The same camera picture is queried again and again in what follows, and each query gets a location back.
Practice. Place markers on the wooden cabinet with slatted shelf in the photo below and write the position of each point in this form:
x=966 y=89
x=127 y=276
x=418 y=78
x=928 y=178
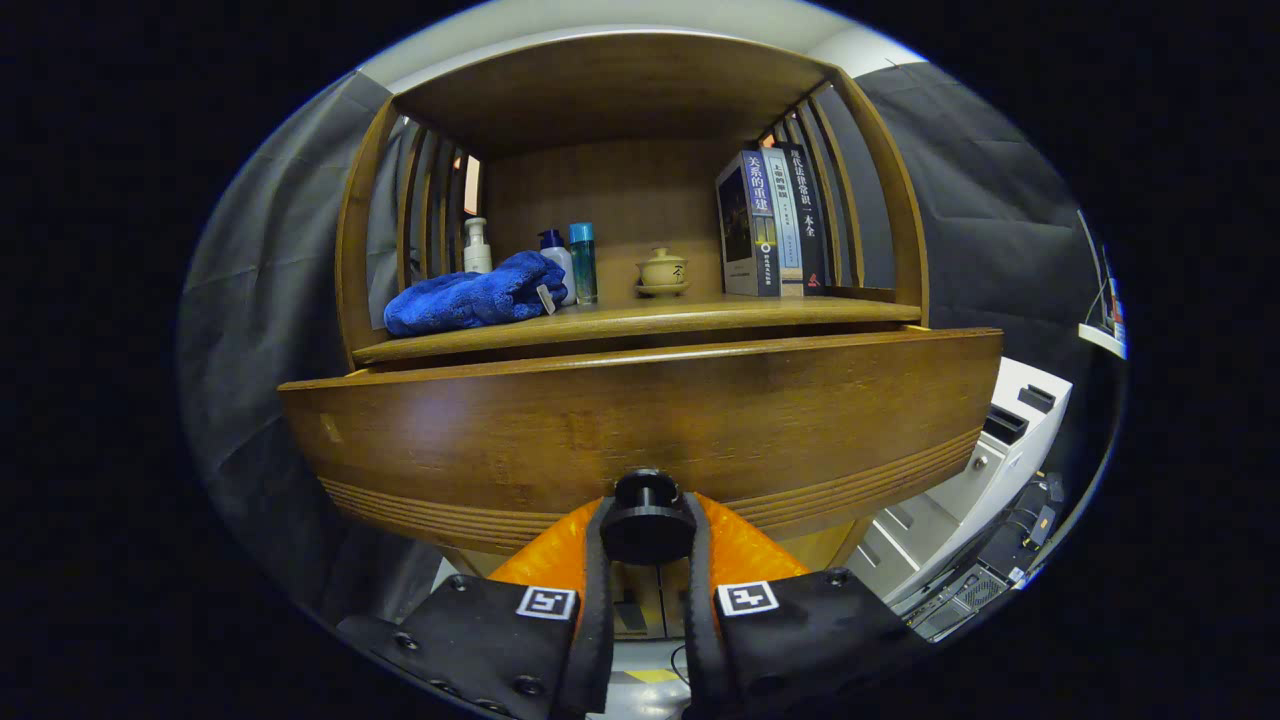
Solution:
x=610 y=90

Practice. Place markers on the white round side table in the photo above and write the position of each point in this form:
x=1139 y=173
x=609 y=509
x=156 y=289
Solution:
x=1100 y=340

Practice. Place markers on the white bottle with blue cap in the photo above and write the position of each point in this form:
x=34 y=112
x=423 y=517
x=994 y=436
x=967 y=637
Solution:
x=560 y=265

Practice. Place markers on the teal bottle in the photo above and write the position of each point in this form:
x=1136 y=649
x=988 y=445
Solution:
x=583 y=265

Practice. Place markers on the blue towel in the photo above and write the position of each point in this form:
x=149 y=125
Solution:
x=460 y=300

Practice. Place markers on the blue spine book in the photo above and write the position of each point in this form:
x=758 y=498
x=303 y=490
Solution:
x=745 y=225

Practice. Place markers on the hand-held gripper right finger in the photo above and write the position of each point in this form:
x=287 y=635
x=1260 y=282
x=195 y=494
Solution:
x=700 y=630

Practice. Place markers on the beige lidded tea cup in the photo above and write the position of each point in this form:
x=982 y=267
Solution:
x=662 y=270

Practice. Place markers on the black spine book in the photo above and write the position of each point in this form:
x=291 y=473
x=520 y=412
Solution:
x=812 y=220

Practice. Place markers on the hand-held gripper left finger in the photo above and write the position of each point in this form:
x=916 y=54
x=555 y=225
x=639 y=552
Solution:
x=598 y=620

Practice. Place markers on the white pump bottle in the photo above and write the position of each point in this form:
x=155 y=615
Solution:
x=478 y=255

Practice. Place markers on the wooden countertop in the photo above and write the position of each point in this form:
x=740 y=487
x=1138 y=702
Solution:
x=680 y=315

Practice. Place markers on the black holder bracket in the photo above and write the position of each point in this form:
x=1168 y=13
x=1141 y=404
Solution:
x=1005 y=425
x=1037 y=398

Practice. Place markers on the white drawer cabinet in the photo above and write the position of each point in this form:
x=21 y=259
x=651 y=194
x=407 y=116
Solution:
x=960 y=490

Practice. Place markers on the black computer case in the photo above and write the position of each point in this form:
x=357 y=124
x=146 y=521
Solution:
x=990 y=560

